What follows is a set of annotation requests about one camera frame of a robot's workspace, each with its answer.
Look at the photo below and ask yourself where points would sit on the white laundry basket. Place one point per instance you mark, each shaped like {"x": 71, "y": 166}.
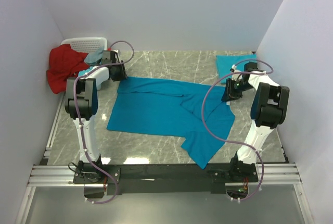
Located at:
{"x": 89, "y": 45}

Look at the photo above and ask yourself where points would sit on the folded blue t shirt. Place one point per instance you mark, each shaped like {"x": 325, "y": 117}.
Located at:
{"x": 224, "y": 63}

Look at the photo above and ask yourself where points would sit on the black base beam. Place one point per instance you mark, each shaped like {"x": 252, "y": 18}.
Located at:
{"x": 167, "y": 178}

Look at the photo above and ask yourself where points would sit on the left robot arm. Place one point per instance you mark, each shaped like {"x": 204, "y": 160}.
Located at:
{"x": 81, "y": 103}

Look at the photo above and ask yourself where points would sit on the light blue t shirt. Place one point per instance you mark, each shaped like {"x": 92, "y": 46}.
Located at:
{"x": 92, "y": 59}

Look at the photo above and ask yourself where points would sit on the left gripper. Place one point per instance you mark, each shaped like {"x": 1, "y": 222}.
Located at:
{"x": 123, "y": 76}

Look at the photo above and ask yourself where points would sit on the red t shirt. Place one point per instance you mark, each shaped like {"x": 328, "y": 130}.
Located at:
{"x": 64, "y": 63}

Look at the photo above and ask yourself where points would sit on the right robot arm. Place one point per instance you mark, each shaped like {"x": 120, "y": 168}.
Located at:
{"x": 268, "y": 110}

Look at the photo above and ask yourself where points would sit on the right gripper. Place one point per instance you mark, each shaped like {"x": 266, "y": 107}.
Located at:
{"x": 229, "y": 94}

